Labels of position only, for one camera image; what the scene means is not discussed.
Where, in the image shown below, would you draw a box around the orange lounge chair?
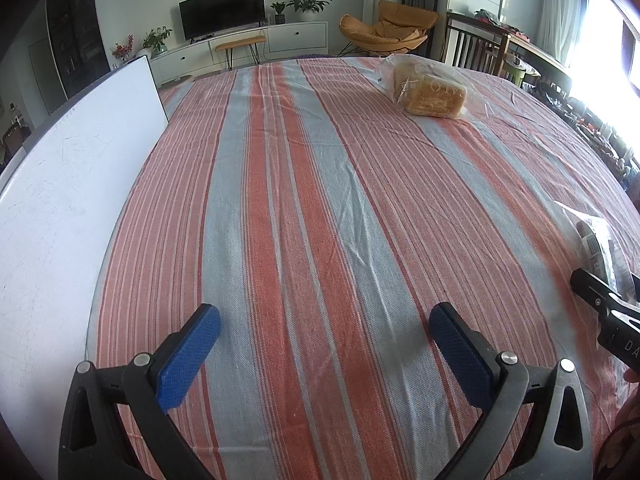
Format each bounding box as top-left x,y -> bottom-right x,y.
339,0 -> 440,58

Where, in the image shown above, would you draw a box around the white television cabinet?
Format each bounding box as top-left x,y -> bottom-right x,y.
150,21 -> 329,86

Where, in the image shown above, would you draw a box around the plant in white vase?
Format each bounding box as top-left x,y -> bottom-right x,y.
140,26 -> 173,58

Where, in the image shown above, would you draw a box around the wooden stool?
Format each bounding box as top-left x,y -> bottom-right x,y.
215,35 -> 268,72

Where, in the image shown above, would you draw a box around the bagged bread loaf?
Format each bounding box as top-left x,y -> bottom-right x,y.
377,53 -> 493,121

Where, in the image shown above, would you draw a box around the white cardboard box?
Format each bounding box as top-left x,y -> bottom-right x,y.
0,55 -> 170,480

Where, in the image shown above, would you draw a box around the white curtain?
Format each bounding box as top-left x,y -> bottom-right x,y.
535,0 -> 586,63

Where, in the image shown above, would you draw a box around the large leafy potted plant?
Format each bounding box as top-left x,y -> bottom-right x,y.
286,0 -> 332,23

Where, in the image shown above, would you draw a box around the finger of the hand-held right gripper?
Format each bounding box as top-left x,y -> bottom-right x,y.
571,267 -> 640,318

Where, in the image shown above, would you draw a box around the black television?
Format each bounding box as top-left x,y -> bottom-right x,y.
179,0 -> 266,42

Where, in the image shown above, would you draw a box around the black display cabinet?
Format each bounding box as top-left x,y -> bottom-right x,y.
46,0 -> 111,101

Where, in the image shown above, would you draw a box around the red flowers in vase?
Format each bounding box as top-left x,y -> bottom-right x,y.
111,35 -> 135,63

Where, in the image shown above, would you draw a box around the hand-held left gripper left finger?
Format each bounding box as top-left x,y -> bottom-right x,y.
57,303 -> 222,480

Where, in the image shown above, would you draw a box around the wooden side table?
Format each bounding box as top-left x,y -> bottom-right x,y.
440,10 -> 573,96

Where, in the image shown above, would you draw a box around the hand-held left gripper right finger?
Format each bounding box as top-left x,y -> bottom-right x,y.
429,301 -> 593,480

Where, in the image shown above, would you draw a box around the window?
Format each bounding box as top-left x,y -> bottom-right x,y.
565,0 -> 640,126

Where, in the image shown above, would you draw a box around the striped orange grey tablecloth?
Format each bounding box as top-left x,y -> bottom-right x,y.
85,55 -> 640,480

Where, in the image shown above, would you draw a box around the clear bag of brown biscuits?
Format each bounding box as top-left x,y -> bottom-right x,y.
554,201 -> 640,306

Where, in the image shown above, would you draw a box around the cluster of jars and bottles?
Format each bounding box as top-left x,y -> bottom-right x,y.
525,80 -> 640,191

